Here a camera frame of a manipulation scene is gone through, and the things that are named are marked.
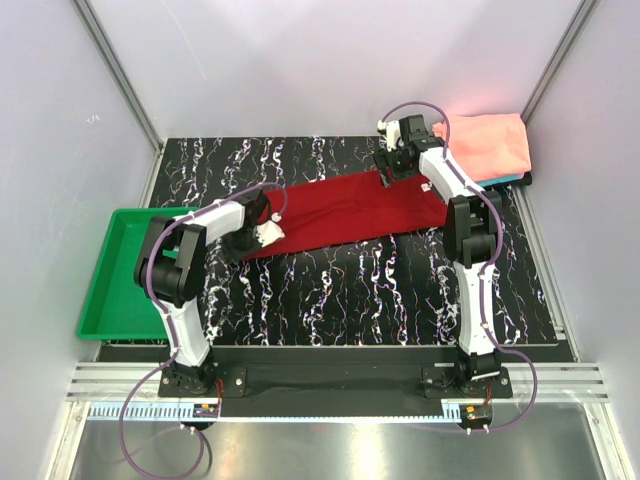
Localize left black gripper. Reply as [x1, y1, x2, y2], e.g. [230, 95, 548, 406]
[220, 228, 266, 266]

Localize aluminium rail profile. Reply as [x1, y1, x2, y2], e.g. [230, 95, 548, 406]
[68, 362, 608, 403]

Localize folded teal t shirt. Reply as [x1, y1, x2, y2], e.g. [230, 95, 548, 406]
[477, 174, 524, 188]

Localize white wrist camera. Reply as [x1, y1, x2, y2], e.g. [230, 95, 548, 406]
[254, 213, 285, 248]
[377, 120, 404, 152]

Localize red t shirt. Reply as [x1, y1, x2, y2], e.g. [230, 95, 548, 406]
[245, 171, 447, 260]

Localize right aluminium frame post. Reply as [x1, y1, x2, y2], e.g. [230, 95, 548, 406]
[521, 0, 601, 125]

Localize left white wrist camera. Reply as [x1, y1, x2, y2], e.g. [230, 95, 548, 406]
[254, 213, 285, 248]

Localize purple cable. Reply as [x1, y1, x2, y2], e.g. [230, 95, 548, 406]
[119, 182, 289, 476]
[377, 101, 540, 434]

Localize white slotted cable duct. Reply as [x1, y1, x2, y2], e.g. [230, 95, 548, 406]
[89, 401, 465, 423]

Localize left aluminium frame post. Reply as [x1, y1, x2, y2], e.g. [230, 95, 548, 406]
[69, 0, 166, 154]

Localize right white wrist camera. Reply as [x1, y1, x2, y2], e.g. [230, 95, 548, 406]
[377, 120, 404, 152]

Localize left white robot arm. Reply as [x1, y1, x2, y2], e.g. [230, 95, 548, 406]
[134, 186, 284, 396]

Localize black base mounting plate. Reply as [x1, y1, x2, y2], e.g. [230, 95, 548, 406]
[97, 344, 514, 419]

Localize folded salmon pink t shirt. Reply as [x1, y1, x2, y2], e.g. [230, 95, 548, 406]
[448, 113, 532, 184]

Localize green plastic tray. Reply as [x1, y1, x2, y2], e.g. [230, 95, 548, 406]
[76, 207, 190, 342]

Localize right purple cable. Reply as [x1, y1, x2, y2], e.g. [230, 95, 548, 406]
[377, 101, 540, 434]

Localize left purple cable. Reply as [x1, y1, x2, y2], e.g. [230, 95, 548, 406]
[119, 182, 289, 476]

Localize aluminium frame post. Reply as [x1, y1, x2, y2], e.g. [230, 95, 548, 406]
[69, 0, 166, 154]
[521, 0, 601, 125]

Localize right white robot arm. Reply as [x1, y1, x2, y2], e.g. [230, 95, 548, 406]
[374, 115, 502, 397]

